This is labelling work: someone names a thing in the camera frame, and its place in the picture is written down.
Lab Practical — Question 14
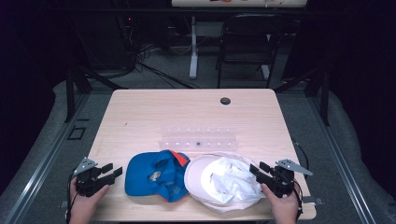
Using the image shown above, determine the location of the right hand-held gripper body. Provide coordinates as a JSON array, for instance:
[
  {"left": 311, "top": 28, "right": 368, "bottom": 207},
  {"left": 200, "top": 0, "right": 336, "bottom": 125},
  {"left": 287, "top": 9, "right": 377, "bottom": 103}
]
[{"left": 262, "top": 158, "right": 314, "bottom": 199}]

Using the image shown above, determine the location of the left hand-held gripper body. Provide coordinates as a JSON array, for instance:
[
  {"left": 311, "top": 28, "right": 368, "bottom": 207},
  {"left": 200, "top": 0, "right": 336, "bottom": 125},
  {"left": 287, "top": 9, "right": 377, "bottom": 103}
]
[{"left": 73, "top": 157, "right": 108, "bottom": 198}]

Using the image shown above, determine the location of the blue baseball cap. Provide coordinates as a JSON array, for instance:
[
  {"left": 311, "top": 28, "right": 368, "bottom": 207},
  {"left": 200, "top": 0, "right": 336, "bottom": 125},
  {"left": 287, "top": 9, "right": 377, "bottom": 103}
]
[{"left": 124, "top": 149, "right": 191, "bottom": 203}]

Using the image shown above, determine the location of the white baseball cap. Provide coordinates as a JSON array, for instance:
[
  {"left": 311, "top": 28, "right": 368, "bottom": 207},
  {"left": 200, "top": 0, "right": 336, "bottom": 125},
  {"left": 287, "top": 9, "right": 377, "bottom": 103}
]
[{"left": 183, "top": 151, "right": 265, "bottom": 214}]

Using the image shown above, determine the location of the clear acrylic rack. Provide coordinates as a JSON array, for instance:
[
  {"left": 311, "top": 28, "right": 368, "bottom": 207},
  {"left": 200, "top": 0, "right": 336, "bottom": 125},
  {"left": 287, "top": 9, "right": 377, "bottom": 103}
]
[{"left": 158, "top": 125, "right": 240, "bottom": 153}]

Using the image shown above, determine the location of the person's left hand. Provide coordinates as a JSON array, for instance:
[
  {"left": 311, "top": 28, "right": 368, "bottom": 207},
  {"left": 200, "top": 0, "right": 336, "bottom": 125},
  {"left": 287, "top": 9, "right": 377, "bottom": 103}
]
[{"left": 68, "top": 178, "right": 110, "bottom": 224}]

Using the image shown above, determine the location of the person's right hand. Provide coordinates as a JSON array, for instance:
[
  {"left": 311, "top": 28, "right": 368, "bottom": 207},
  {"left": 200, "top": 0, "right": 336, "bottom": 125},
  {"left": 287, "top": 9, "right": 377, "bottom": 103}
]
[{"left": 261, "top": 183, "right": 300, "bottom": 224}]

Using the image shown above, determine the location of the black metal stand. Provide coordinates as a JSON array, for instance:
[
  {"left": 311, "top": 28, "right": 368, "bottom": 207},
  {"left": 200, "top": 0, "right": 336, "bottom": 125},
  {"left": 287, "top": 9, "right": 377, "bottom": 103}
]
[
  {"left": 274, "top": 63, "right": 332, "bottom": 127},
  {"left": 64, "top": 60, "right": 129, "bottom": 124}
]

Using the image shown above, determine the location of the black folding chair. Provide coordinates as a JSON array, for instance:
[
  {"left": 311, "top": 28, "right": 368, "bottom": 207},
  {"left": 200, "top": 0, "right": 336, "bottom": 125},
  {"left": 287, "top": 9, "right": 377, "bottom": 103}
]
[{"left": 216, "top": 13, "right": 283, "bottom": 90}]

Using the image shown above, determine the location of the white desk leg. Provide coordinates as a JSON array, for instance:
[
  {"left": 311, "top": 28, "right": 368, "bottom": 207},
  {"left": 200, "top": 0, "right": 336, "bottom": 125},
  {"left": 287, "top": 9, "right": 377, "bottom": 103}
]
[{"left": 189, "top": 16, "right": 199, "bottom": 79}]

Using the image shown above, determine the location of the black cable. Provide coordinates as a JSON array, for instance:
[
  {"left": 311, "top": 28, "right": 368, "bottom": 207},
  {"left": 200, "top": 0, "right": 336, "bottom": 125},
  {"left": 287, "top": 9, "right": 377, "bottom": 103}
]
[
  {"left": 64, "top": 173, "right": 78, "bottom": 224},
  {"left": 291, "top": 139, "right": 310, "bottom": 218}
]

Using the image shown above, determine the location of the grey metal floor rail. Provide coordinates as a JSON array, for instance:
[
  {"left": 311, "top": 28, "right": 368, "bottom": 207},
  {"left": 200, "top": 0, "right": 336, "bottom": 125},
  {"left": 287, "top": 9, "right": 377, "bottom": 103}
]
[
  {"left": 0, "top": 92, "right": 92, "bottom": 224},
  {"left": 306, "top": 92, "right": 378, "bottom": 224}
]

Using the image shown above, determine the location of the bundle of floor cables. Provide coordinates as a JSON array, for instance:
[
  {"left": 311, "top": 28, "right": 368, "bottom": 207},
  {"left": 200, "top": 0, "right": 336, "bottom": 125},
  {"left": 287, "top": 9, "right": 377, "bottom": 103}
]
[{"left": 122, "top": 17, "right": 200, "bottom": 90}]

